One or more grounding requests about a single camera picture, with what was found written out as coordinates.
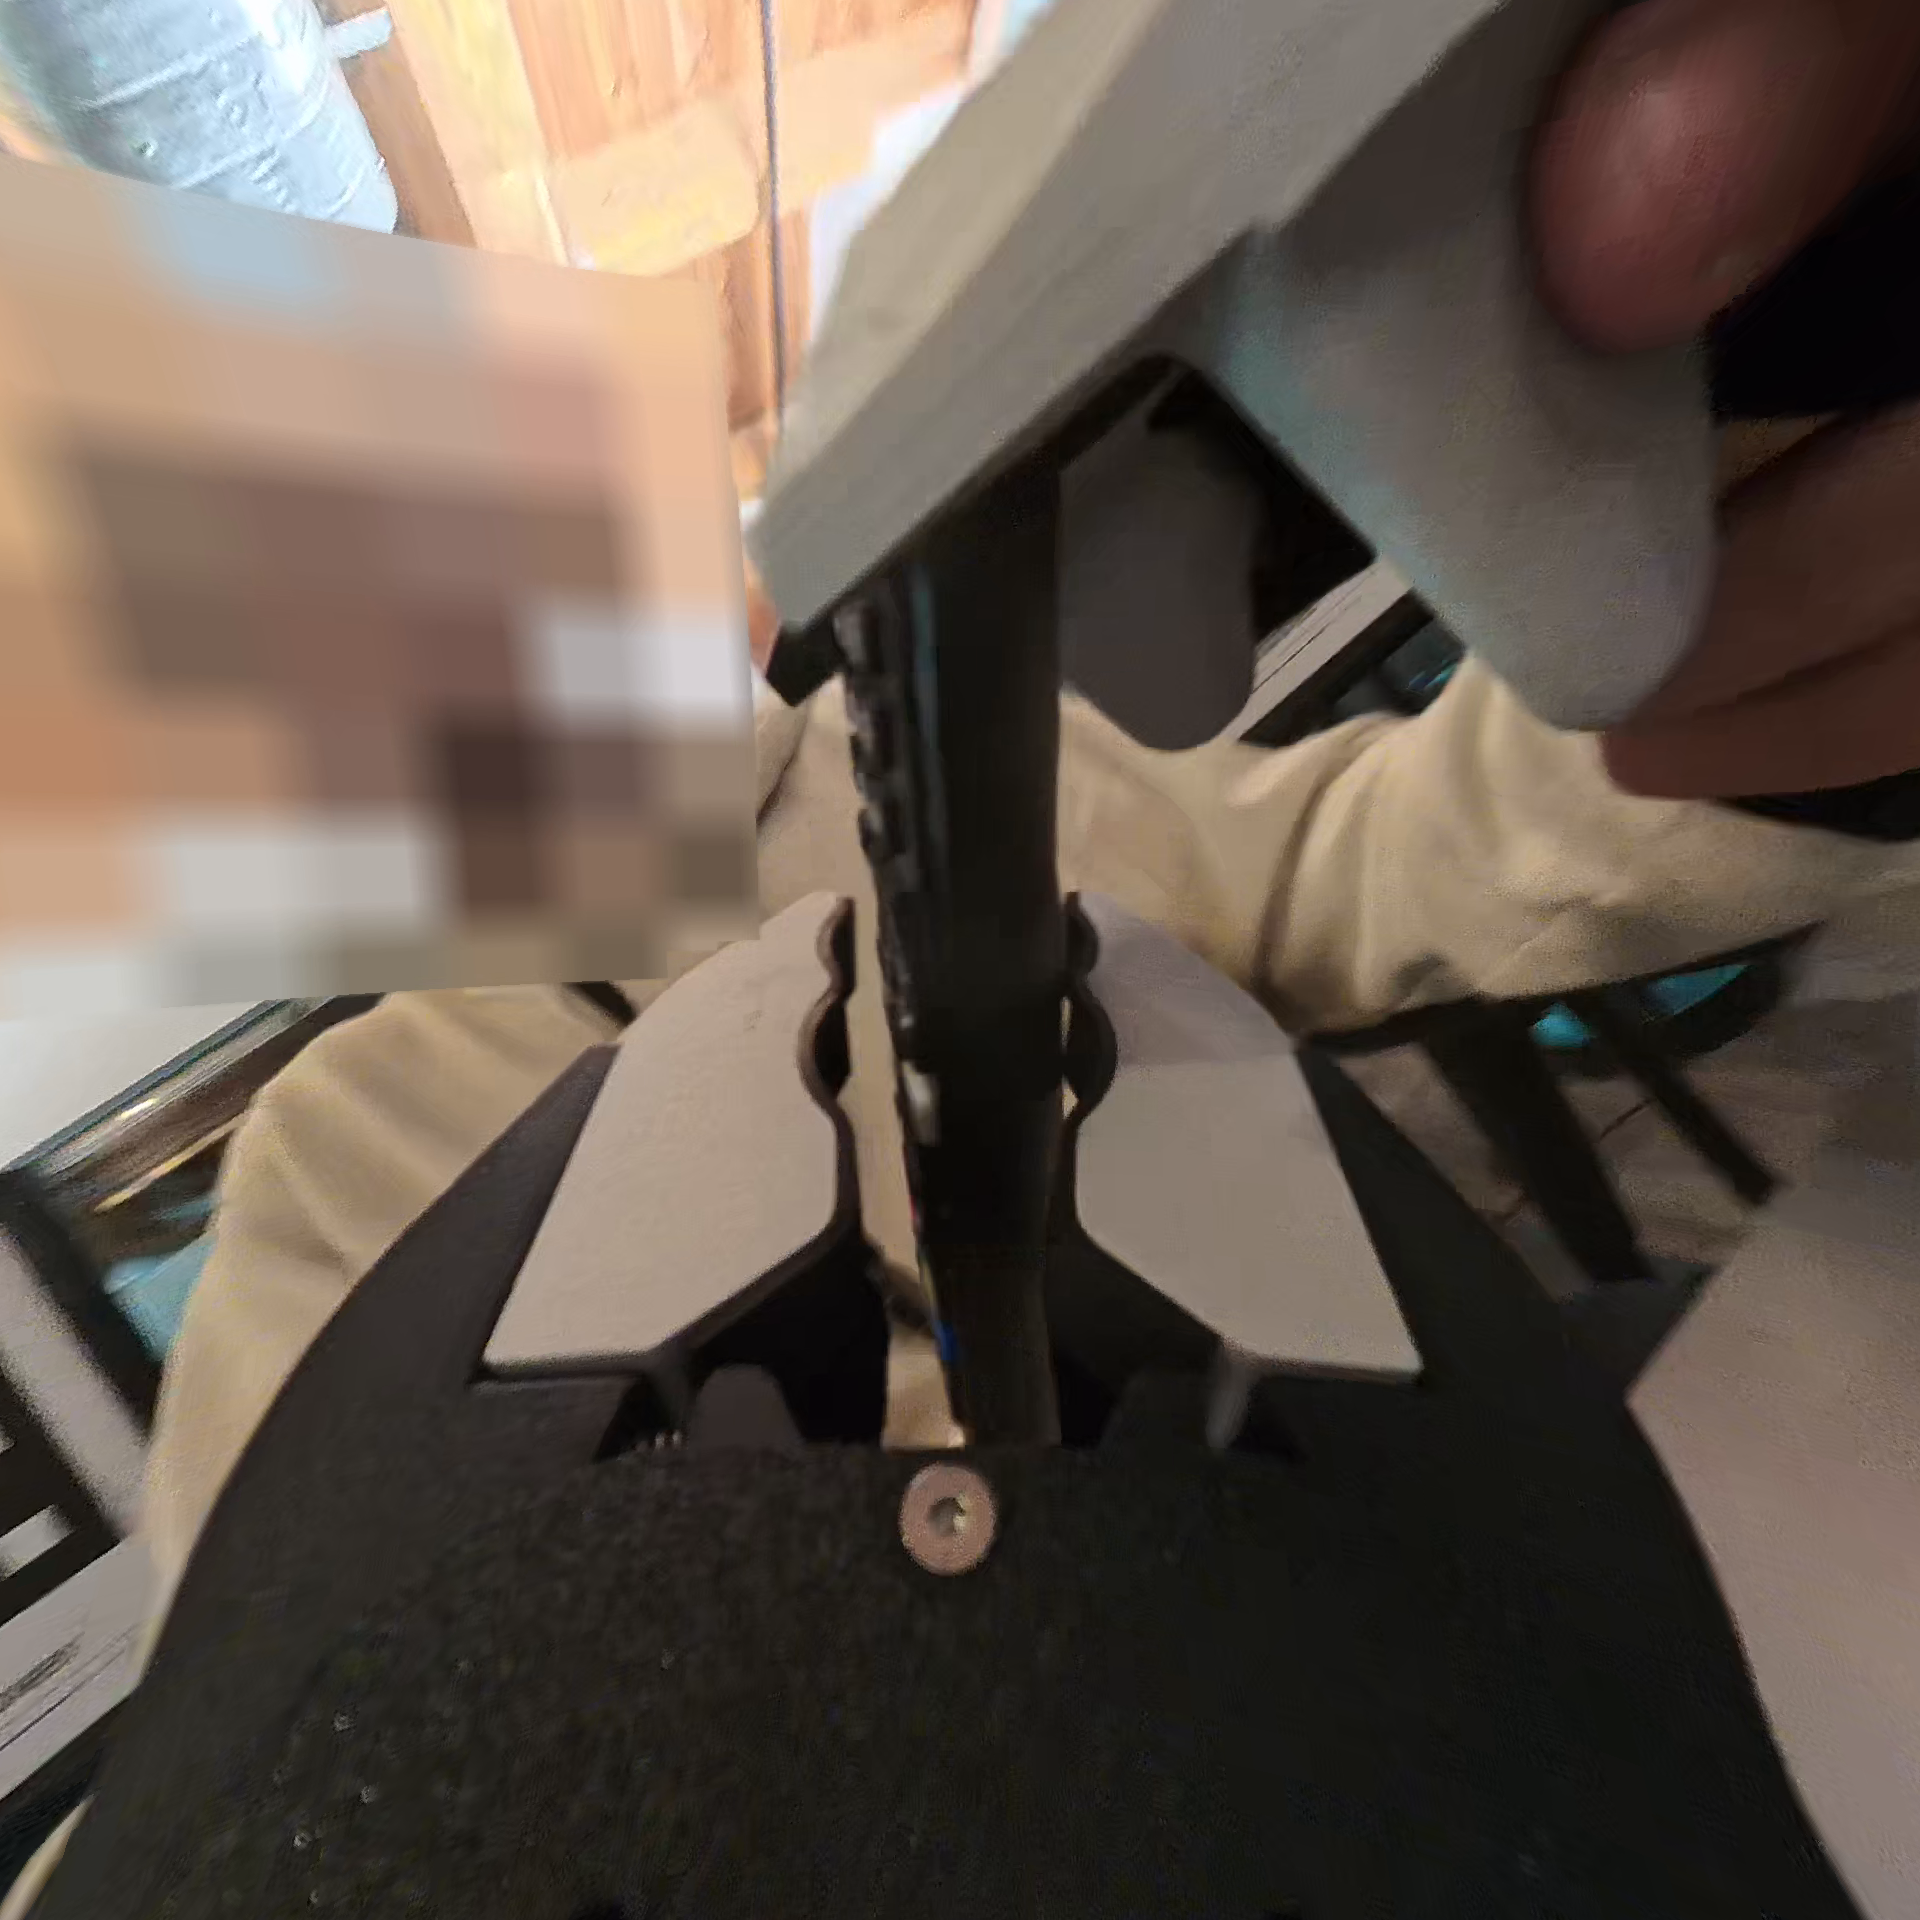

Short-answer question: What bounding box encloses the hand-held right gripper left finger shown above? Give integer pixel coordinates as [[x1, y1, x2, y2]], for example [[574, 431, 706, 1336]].
[[481, 892, 868, 1379]]

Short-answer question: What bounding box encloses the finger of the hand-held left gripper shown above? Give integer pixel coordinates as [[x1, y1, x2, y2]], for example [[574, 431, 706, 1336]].
[[1057, 431, 1260, 751], [747, 0, 1601, 707]]

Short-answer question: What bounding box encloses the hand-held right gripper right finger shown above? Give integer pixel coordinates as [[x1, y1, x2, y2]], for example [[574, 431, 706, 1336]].
[[1050, 892, 1423, 1448]]

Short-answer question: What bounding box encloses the person's left hand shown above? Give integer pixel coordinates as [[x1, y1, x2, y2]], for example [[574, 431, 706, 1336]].
[[1533, 0, 1920, 793]]

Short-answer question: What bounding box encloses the person's black chair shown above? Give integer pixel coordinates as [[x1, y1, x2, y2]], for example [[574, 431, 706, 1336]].
[[1318, 931, 1825, 1285]]

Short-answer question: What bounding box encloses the large silver duct with box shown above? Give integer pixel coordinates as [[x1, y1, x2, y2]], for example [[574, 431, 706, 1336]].
[[0, 0, 399, 239]]

